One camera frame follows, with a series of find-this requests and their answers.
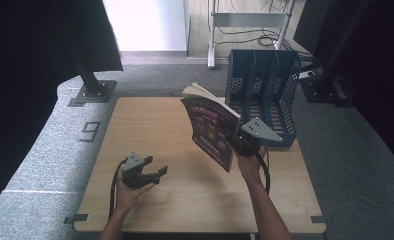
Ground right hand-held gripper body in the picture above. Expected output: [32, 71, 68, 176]
[232, 116, 284, 158]

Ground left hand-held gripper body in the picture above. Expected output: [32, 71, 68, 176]
[121, 151, 161, 190]

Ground purple cover magazine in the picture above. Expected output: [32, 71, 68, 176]
[180, 82, 243, 174]

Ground blue perforated file rack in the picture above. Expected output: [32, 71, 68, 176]
[224, 49, 303, 148]

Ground person's left hand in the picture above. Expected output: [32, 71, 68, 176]
[115, 165, 155, 211]

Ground person's right hand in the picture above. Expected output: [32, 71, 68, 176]
[234, 146, 268, 185]

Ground grey tape strip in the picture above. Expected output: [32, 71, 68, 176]
[63, 213, 90, 225]
[310, 215, 333, 225]

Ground white power strip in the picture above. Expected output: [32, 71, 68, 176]
[299, 69, 317, 80]

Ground black stand with base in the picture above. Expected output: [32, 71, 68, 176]
[299, 0, 374, 105]

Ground dark curtain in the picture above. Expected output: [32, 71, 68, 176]
[293, 0, 394, 176]

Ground black curtain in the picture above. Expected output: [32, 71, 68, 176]
[0, 0, 124, 223]

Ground left hand-held gripper black cable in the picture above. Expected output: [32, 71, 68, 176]
[108, 157, 129, 220]

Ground black metal post with base plate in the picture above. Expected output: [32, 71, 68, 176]
[69, 49, 118, 104]

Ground black floor cables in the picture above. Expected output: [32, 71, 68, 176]
[214, 0, 316, 63]

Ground white metal stand frame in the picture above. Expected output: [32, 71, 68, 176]
[207, 0, 298, 70]

